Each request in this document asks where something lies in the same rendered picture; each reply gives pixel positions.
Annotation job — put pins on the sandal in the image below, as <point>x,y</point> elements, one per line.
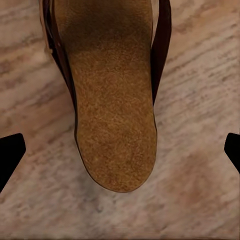
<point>104,51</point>

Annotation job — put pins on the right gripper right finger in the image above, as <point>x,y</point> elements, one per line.
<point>232,149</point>

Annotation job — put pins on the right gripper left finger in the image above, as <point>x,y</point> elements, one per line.
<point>12,149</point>

